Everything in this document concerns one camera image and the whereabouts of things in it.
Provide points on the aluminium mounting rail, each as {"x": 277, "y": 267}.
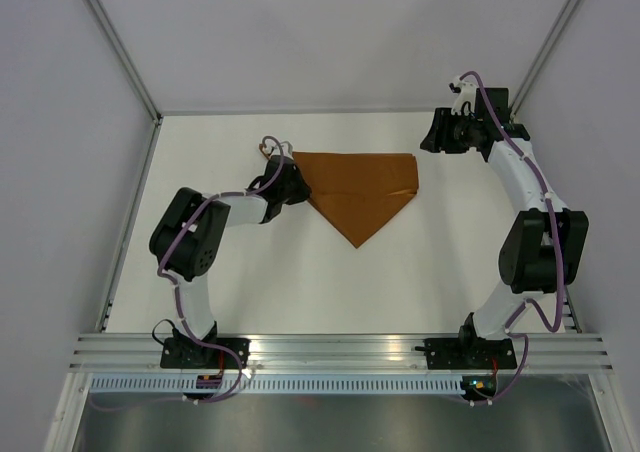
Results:
{"x": 549, "y": 354}

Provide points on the rear aluminium frame bar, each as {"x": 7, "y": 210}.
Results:
{"x": 303, "y": 110}

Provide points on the right aluminium side rail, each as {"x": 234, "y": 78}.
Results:
{"x": 537, "y": 193}

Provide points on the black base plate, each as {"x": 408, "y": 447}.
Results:
{"x": 484, "y": 355}
{"x": 181, "y": 353}

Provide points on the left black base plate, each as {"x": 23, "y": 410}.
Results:
{"x": 181, "y": 353}

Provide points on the white slotted cable duct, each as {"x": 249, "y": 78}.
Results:
{"x": 283, "y": 384}

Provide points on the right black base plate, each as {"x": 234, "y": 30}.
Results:
{"x": 484, "y": 355}

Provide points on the left aluminium frame post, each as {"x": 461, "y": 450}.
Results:
{"x": 102, "y": 19}

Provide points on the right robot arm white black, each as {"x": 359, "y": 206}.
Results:
{"x": 542, "y": 251}

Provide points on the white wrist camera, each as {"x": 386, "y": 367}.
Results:
{"x": 271, "y": 147}
{"x": 465, "y": 92}

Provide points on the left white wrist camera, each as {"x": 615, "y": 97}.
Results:
{"x": 271, "y": 147}

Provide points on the left aluminium side rail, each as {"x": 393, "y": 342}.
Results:
{"x": 122, "y": 244}

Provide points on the orange cloth napkin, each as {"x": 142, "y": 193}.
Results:
{"x": 359, "y": 193}

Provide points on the right aluminium frame post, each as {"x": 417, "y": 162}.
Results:
{"x": 551, "y": 41}

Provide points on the aluminium side rail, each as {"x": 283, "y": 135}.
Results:
{"x": 537, "y": 193}
{"x": 122, "y": 244}

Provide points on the aluminium frame post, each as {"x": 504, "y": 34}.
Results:
{"x": 102, "y": 19}
{"x": 551, "y": 41}

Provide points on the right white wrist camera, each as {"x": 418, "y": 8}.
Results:
{"x": 465, "y": 92}

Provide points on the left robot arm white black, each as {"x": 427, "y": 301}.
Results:
{"x": 187, "y": 238}

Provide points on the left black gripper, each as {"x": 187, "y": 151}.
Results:
{"x": 303, "y": 191}

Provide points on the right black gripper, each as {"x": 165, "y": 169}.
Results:
{"x": 442, "y": 123}

